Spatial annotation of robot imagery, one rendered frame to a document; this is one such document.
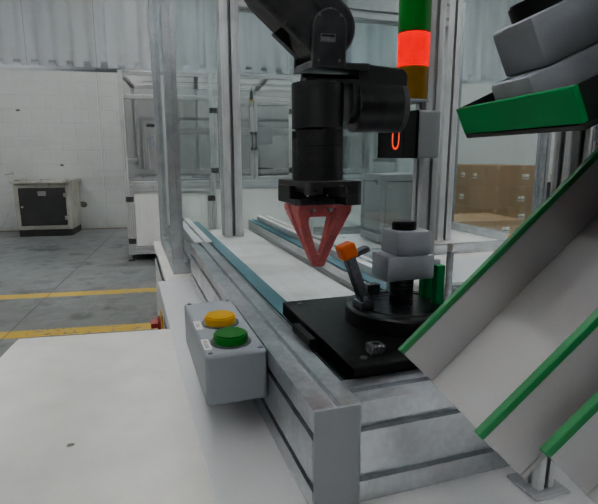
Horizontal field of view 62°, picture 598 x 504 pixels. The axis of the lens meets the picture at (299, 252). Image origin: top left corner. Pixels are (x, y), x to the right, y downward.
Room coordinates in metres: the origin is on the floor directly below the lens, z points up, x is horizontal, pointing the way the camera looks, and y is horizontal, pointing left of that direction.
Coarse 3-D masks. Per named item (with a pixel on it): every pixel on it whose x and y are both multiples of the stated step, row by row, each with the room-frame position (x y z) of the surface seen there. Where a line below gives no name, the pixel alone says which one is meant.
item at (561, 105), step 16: (592, 80) 0.27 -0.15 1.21; (528, 96) 0.30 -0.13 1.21; (544, 96) 0.29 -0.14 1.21; (560, 96) 0.28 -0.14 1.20; (576, 96) 0.27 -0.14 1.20; (592, 96) 0.27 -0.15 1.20; (464, 112) 0.38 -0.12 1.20; (480, 112) 0.36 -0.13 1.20; (496, 112) 0.34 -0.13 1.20; (512, 112) 0.33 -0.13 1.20; (528, 112) 0.31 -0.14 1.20; (544, 112) 0.30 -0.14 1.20; (560, 112) 0.28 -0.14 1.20; (576, 112) 0.27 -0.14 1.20; (592, 112) 0.27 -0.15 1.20; (464, 128) 0.39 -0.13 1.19; (480, 128) 0.37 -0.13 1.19; (496, 128) 0.35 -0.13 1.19; (512, 128) 0.33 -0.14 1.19; (528, 128) 0.32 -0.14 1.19; (544, 128) 0.30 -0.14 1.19; (560, 128) 0.29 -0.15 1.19; (576, 128) 0.28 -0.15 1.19
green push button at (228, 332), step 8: (224, 328) 0.57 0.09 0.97; (232, 328) 0.57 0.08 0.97; (240, 328) 0.57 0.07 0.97; (216, 336) 0.54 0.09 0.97; (224, 336) 0.54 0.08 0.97; (232, 336) 0.54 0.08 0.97; (240, 336) 0.54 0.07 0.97; (216, 344) 0.54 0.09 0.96; (224, 344) 0.53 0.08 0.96; (232, 344) 0.53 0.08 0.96; (240, 344) 0.54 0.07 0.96
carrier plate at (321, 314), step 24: (288, 312) 0.66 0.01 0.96; (312, 312) 0.63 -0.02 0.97; (336, 312) 0.63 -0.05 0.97; (336, 336) 0.54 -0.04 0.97; (360, 336) 0.54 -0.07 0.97; (384, 336) 0.54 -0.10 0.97; (336, 360) 0.50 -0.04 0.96; (360, 360) 0.48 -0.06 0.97; (384, 360) 0.48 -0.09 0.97; (408, 360) 0.48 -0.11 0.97
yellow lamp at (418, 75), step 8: (408, 72) 0.80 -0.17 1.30; (416, 72) 0.80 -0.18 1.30; (424, 72) 0.81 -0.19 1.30; (408, 80) 0.80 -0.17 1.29; (416, 80) 0.80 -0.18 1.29; (424, 80) 0.81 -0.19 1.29; (408, 88) 0.80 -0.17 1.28; (416, 88) 0.80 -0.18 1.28; (424, 88) 0.81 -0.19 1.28; (416, 96) 0.80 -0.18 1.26; (424, 96) 0.81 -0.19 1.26
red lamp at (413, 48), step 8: (408, 32) 0.81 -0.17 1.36; (416, 32) 0.80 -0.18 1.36; (424, 32) 0.80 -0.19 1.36; (400, 40) 0.82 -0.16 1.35; (408, 40) 0.81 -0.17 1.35; (416, 40) 0.80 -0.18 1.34; (424, 40) 0.81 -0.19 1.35; (400, 48) 0.82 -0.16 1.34; (408, 48) 0.81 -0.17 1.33; (416, 48) 0.80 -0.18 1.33; (424, 48) 0.81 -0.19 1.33; (400, 56) 0.82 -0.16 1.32; (408, 56) 0.81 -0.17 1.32; (416, 56) 0.80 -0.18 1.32; (424, 56) 0.81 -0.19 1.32; (400, 64) 0.82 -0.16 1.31; (408, 64) 0.81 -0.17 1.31; (416, 64) 0.80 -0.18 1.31; (424, 64) 0.81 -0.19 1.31
